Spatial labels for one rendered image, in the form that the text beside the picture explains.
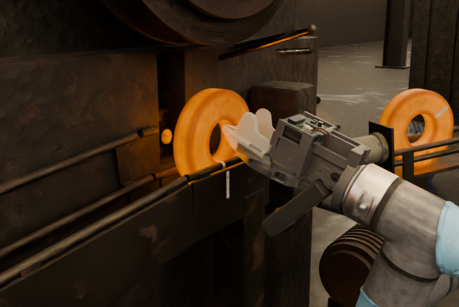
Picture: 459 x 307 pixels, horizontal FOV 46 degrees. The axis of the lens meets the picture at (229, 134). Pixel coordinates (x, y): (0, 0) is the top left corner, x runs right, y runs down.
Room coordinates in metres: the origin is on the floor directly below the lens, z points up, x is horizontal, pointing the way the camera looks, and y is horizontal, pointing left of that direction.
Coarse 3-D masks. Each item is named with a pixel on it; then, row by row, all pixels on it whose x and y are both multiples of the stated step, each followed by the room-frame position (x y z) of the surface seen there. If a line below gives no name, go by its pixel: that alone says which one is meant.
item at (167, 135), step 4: (160, 124) 0.80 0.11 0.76; (164, 124) 0.81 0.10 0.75; (160, 128) 0.80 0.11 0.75; (164, 128) 0.80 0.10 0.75; (168, 128) 0.81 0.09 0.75; (160, 132) 0.79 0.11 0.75; (164, 132) 0.79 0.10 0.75; (168, 132) 0.80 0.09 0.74; (160, 136) 0.79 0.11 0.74; (164, 136) 0.79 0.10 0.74; (168, 136) 0.80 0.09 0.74; (160, 140) 0.79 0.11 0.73; (164, 140) 0.79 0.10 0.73; (168, 140) 0.80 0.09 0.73; (160, 144) 0.79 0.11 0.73; (164, 144) 0.80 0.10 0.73
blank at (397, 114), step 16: (400, 96) 1.00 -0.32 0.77; (416, 96) 0.99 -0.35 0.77; (432, 96) 1.00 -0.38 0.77; (384, 112) 1.00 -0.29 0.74; (400, 112) 0.98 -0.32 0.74; (416, 112) 0.99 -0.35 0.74; (432, 112) 1.00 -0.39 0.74; (448, 112) 1.01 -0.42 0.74; (400, 128) 0.98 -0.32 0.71; (432, 128) 1.01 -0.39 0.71; (448, 128) 1.02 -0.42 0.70; (400, 144) 0.98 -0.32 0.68; (416, 144) 1.01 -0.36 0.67; (432, 160) 1.01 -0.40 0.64
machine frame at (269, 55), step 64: (0, 0) 0.64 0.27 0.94; (64, 0) 0.71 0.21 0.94; (0, 64) 0.58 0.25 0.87; (64, 64) 0.64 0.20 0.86; (128, 64) 0.72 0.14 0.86; (192, 64) 0.83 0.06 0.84; (256, 64) 0.98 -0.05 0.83; (0, 128) 0.57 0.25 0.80; (64, 128) 0.64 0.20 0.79; (128, 128) 0.72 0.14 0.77; (64, 192) 0.63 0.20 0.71; (192, 256) 0.83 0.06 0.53
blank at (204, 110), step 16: (208, 96) 0.75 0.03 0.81; (224, 96) 0.78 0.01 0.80; (240, 96) 0.81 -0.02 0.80; (192, 112) 0.74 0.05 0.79; (208, 112) 0.75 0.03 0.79; (224, 112) 0.78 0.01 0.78; (240, 112) 0.81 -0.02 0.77; (176, 128) 0.74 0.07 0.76; (192, 128) 0.72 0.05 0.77; (208, 128) 0.75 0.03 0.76; (176, 144) 0.73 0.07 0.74; (192, 144) 0.72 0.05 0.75; (208, 144) 0.75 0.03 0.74; (224, 144) 0.81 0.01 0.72; (176, 160) 0.73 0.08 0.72; (192, 160) 0.72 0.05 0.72; (208, 160) 0.75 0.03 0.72
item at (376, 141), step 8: (368, 136) 0.97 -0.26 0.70; (376, 136) 0.97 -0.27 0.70; (368, 144) 0.95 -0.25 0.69; (376, 144) 0.96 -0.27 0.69; (384, 144) 0.96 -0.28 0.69; (376, 152) 0.95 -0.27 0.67; (384, 152) 0.95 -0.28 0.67; (368, 160) 0.95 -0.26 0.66; (376, 160) 0.96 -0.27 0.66; (384, 160) 0.96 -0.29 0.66
